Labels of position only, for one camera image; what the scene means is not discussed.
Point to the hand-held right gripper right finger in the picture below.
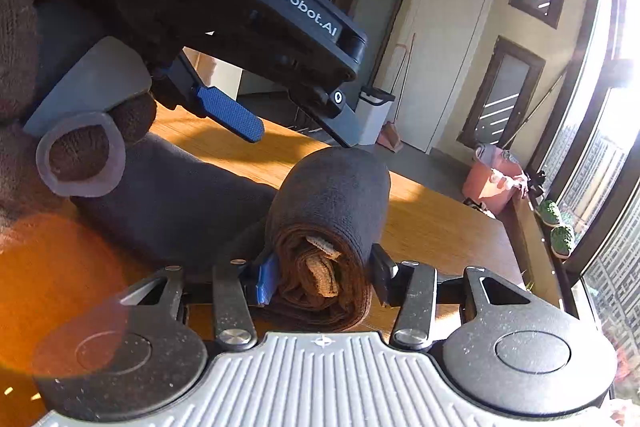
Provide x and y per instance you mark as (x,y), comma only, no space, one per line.
(382,274)

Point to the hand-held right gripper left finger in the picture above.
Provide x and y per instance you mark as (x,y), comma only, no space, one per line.
(262,283)

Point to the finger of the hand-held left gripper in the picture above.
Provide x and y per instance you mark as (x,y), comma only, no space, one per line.
(335,117)
(232,114)

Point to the white trash bin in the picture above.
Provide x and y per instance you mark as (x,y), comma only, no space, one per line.
(375,117)

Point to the pink bucket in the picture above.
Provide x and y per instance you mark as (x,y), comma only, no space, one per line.
(487,187)

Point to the small black item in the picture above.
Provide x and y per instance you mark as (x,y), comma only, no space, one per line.
(536,182)

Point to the mop stick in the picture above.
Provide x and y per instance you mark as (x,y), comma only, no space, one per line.
(535,107)

